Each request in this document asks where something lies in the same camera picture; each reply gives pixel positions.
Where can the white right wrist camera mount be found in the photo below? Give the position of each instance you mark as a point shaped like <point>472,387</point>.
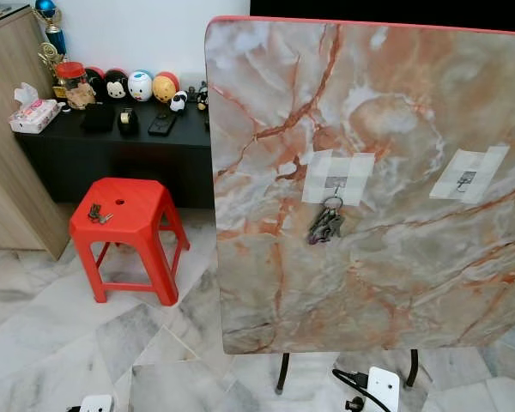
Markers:
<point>384,389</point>

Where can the small black animal figure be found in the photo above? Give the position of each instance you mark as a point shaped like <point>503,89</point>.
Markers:
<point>201,98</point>

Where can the clear jar with red lid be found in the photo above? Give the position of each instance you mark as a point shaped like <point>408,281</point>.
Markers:
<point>75,87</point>

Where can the black quilted wallet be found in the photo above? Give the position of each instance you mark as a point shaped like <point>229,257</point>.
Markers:
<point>97,118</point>

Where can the light wooden cabinet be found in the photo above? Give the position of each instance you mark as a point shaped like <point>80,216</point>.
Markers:
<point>17,189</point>

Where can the small white black cow figure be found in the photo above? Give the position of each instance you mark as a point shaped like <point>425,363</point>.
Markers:
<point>178,102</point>

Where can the black smartphone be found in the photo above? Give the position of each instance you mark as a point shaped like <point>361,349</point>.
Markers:
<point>163,124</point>

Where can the black TV console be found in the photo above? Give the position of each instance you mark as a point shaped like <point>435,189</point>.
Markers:
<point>120,165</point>

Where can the clear adhesive wall hook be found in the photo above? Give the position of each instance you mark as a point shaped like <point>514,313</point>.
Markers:
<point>468,175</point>
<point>337,175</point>

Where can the key bunch with silver key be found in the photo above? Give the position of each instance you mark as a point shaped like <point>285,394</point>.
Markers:
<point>96,214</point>

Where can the black tape dispenser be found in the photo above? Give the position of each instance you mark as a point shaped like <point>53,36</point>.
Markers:
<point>128,123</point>

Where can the white duck character figure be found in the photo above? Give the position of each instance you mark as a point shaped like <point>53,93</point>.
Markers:
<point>140,87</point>

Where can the marble folding table red rim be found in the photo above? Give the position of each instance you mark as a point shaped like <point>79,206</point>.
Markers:
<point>395,283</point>

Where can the pink white tissue pack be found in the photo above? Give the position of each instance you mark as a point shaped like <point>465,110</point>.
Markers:
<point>34,113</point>

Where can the black mouse character figure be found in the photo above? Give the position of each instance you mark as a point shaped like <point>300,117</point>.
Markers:
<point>116,87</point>

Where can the black television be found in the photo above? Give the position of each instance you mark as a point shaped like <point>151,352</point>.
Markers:
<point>386,9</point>

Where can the gold trophy with blue ball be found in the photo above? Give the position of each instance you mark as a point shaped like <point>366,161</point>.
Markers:
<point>51,36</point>

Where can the yellow bear character figure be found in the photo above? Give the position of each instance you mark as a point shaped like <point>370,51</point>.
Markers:
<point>165,88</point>

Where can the red plastic stool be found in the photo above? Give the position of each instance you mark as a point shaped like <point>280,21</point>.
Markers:
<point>133,208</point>

